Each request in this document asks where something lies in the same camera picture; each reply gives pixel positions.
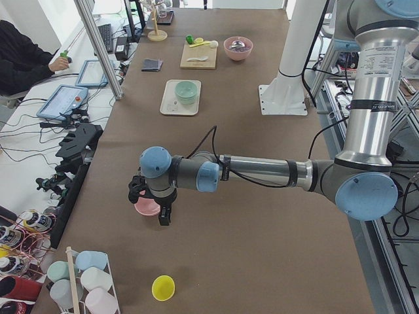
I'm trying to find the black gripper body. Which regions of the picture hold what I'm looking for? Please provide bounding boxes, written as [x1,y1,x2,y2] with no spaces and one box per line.
[128,167,177,213]

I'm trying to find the small pink bowl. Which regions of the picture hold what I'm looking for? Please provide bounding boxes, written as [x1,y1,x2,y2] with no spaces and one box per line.
[134,198,160,217]

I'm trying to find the white ceramic spoon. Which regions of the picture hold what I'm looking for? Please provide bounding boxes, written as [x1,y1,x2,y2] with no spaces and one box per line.
[187,56,209,62]

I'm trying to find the large pink ice bowl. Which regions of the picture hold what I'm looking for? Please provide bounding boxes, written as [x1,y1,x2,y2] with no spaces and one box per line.
[223,36,253,61]

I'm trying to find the cream rabbit tray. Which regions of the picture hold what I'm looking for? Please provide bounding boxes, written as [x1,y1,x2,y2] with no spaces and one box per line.
[160,79,201,116]

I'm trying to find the white cup rack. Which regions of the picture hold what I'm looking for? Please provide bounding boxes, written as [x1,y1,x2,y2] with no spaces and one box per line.
[47,247,121,313]

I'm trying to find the green stacked bowls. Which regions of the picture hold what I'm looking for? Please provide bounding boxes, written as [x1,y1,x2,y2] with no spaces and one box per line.
[175,80,198,105]

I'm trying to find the blue teach pendant near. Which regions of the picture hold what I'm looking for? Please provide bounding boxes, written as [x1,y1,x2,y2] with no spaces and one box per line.
[36,84,88,120]

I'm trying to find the blue teach pendant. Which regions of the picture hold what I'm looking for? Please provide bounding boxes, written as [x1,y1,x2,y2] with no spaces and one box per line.
[75,60,108,88]
[36,84,88,120]

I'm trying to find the blue teach pendant far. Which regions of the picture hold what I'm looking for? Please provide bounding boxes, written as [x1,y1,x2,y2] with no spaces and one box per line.
[75,60,108,88]

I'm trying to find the grey folded cloth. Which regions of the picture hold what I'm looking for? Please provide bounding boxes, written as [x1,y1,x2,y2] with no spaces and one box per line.
[141,59,163,72]

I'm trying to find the wooden cutting board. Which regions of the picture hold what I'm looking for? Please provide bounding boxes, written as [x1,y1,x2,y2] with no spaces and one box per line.
[180,43,217,70]

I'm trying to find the wooden mug tree stand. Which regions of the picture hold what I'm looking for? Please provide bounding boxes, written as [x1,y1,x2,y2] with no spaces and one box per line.
[141,0,168,42]

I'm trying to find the lemon slices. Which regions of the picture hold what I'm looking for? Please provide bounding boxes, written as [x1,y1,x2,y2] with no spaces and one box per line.
[194,37,204,44]

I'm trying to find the yellow plastic knife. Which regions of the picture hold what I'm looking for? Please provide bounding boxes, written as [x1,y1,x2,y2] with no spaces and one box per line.
[189,41,211,48]

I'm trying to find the black keyboard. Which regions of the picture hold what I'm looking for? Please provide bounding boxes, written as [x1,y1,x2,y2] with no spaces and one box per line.
[98,24,113,53]

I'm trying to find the white garlic bulb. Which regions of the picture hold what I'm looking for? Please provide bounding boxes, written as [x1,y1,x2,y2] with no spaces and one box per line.
[209,41,219,48]

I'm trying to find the person in black sweater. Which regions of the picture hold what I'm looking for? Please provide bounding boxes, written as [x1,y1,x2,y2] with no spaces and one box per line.
[1,20,69,96]

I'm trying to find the metal scoop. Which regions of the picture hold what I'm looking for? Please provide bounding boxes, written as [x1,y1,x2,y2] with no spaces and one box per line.
[228,40,246,51]

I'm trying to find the aluminium frame post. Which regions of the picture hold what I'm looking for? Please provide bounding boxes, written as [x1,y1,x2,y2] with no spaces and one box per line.
[73,0,123,100]

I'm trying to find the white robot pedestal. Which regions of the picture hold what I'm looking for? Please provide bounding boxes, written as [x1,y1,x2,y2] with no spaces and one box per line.
[259,0,329,116]

